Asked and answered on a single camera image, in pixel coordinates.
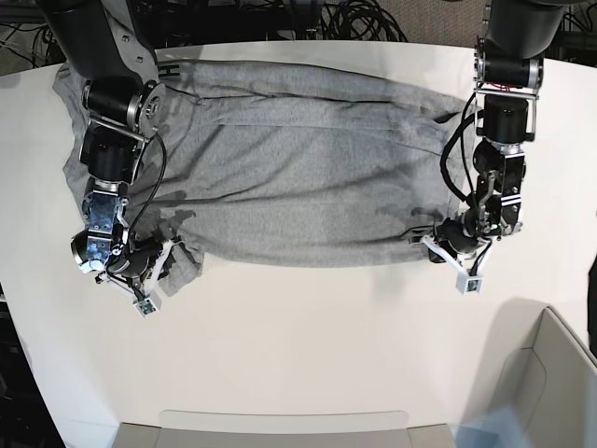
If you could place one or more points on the grey bin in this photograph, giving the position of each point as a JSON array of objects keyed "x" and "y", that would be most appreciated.
[
  {"x": 192, "y": 429},
  {"x": 546, "y": 394}
]

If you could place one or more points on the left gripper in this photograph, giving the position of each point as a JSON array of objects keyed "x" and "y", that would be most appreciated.
[{"x": 449, "y": 242}]

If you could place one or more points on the grey T-shirt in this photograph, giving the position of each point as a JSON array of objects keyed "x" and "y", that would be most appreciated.
[{"x": 293, "y": 165}]

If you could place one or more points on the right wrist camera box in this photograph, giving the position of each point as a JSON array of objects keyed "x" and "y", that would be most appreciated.
[{"x": 147, "y": 305}]

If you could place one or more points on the blue cloth in bin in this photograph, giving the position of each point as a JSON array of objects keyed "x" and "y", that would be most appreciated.
[{"x": 485, "y": 427}]

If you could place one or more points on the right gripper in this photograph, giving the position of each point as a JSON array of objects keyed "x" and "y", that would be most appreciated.
[{"x": 140, "y": 266}]

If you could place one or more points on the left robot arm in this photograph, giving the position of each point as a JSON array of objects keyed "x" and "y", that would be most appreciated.
[{"x": 483, "y": 164}]

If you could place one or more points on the grey bin front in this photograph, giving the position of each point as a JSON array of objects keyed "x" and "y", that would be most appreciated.
[{"x": 192, "y": 429}]

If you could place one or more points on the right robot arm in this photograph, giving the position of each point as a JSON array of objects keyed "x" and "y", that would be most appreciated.
[{"x": 123, "y": 96}]

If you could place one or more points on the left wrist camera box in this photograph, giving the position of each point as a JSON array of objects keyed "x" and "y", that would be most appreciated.
[{"x": 467, "y": 283}]

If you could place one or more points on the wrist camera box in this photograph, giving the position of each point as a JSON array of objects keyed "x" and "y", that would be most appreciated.
[
  {"x": 467, "y": 283},
  {"x": 147, "y": 305}
]

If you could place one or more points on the grey bin right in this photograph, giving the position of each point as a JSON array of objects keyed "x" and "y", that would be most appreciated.
[{"x": 546, "y": 394}]

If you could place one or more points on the black object right edge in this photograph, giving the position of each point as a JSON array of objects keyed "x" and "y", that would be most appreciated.
[{"x": 592, "y": 307}]

